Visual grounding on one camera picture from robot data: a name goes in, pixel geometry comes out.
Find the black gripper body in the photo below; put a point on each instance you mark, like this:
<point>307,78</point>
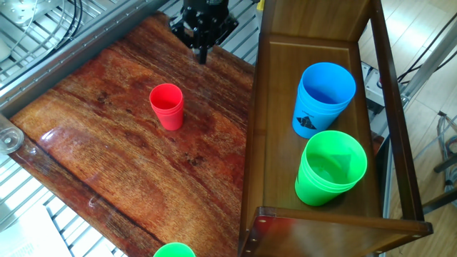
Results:
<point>205,12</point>

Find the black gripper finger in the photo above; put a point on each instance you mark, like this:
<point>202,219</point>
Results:
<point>191,35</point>
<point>216,35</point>

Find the red plastic cup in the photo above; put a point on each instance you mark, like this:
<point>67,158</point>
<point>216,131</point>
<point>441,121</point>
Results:
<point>169,116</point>

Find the dark wooden shelf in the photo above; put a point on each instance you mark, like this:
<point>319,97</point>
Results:
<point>278,142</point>

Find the blue plastic cup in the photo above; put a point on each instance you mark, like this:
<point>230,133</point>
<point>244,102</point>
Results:
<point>314,110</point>

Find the wood grain table mat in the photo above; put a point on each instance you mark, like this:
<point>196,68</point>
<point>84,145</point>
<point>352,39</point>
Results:
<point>125,160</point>

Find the aluminium plate with cylinder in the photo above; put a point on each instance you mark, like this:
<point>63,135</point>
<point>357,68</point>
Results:
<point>21,10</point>

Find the green plastic cup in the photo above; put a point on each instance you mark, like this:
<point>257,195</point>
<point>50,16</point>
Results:
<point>314,189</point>

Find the aluminium table leg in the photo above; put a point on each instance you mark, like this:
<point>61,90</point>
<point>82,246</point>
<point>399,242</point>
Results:
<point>428,64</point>

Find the green cup at bottom edge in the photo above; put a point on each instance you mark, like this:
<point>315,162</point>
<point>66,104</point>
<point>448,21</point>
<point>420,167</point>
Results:
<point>174,250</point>

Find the white paper sheet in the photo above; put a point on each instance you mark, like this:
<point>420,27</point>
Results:
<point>28,235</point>

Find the aluminium frame rail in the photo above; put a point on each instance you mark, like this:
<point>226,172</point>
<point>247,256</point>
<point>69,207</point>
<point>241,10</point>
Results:
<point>71,57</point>

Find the grey switch box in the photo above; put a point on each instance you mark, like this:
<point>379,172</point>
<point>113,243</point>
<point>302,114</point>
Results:
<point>373,89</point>

